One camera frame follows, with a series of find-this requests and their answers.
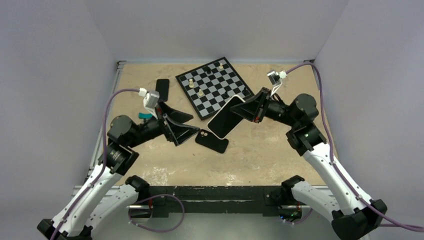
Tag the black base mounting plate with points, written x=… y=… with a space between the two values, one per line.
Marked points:
x=263 y=200

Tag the black phone case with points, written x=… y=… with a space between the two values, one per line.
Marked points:
x=210 y=141

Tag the black chess piece back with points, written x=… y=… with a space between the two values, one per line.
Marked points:
x=208 y=70

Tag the teal arch block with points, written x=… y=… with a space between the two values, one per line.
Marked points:
x=144 y=115

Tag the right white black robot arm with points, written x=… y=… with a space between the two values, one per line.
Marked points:
x=352 y=212

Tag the black white chessboard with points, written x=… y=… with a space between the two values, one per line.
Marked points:
x=213 y=85

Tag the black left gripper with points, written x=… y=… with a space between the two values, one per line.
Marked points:
x=178 y=132

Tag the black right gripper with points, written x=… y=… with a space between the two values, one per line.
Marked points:
x=253 y=109

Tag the black smartphone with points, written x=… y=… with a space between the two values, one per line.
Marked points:
x=162 y=87

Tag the phone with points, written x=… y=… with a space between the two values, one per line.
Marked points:
x=224 y=121

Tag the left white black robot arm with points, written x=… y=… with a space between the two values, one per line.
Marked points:
x=86 y=212

